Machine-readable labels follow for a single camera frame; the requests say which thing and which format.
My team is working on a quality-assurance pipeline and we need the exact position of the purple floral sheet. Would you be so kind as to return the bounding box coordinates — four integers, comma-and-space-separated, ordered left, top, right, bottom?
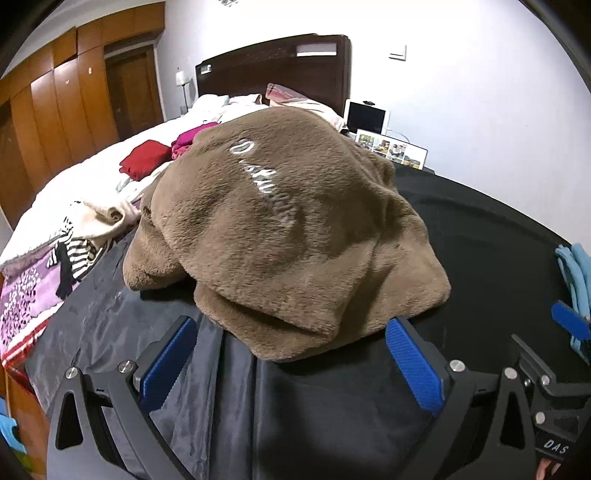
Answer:
0, 240, 88, 365

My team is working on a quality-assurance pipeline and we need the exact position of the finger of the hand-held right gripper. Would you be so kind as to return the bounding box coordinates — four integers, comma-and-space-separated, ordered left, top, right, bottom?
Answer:
551, 300, 591, 342
510, 332, 591, 409

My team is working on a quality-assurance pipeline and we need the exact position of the black cloth cover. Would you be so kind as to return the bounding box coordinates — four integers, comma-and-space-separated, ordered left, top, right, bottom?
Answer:
25, 161, 591, 480

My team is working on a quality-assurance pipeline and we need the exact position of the orange wooden wardrobe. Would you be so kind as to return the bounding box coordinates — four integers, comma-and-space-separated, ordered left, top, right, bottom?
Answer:
0, 0, 166, 227

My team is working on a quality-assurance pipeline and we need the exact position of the dark wooden headboard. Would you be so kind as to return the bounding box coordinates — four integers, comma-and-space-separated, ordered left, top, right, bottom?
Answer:
195, 33, 352, 121

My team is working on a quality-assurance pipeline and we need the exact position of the light blue fleece garment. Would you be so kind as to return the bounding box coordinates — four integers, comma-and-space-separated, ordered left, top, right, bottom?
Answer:
554, 244, 591, 354

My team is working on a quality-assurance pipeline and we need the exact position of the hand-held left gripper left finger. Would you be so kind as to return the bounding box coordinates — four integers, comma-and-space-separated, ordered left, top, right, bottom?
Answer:
46, 315, 199, 480

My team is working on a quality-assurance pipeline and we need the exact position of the black and white striped garment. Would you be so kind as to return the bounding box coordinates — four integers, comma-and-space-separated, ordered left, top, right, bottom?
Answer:
46, 215, 109, 298

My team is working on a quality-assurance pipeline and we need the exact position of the pink striped pillow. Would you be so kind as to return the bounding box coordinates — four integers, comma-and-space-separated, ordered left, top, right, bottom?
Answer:
265, 83, 347, 132

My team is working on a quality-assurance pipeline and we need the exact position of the brown fleece garment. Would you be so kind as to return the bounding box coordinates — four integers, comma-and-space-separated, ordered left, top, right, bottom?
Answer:
124, 105, 452, 363

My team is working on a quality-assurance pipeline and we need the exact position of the white bedside lamp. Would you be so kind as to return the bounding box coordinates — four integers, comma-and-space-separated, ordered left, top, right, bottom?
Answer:
175, 68, 194, 114

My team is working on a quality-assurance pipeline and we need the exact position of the bed with white blanket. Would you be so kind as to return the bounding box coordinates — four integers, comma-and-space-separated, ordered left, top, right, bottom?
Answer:
0, 95, 259, 278

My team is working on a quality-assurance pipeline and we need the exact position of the brown wooden door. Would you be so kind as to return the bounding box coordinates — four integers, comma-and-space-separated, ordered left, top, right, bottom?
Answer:
104, 44, 164, 139

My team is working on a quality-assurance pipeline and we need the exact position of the magenta cloth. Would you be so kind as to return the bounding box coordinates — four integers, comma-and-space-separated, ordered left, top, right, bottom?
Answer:
171, 121, 219, 160

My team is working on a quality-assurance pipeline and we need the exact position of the light blue plastic object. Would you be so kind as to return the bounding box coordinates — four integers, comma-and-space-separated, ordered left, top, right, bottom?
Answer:
0, 413, 26, 457

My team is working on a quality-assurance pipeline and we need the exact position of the cream garment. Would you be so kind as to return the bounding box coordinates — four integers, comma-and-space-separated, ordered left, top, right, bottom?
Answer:
69, 196, 139, 241

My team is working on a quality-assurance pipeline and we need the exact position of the pile of white clothes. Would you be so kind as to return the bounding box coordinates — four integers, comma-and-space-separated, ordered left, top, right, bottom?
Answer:
191, 93, 264, 125

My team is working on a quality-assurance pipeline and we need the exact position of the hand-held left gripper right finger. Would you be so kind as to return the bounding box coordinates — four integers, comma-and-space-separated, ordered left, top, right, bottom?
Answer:
385, 318, 539, 480

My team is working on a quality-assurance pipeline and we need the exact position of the red folded cloth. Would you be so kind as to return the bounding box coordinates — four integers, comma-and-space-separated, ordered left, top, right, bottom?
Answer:
119, 140, 171, 181

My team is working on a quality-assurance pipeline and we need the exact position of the photo collage frame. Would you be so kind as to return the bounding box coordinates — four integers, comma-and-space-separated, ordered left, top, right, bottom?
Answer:
355, 129, 428, 171

